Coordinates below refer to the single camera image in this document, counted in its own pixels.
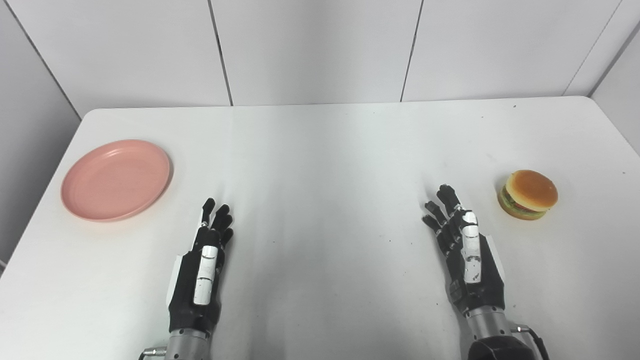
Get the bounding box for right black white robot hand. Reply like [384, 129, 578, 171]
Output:
[422, 184, 506, 316]

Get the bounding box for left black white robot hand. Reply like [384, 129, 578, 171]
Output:
[166, 198, 234, 334]

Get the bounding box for toy hamburger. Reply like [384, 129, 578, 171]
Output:
[497, 170, 559, 221]

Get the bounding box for pink round plate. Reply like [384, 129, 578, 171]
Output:
[61, 139, 172, 222]

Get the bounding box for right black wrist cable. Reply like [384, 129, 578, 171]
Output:
[511, 325, 551, 360]

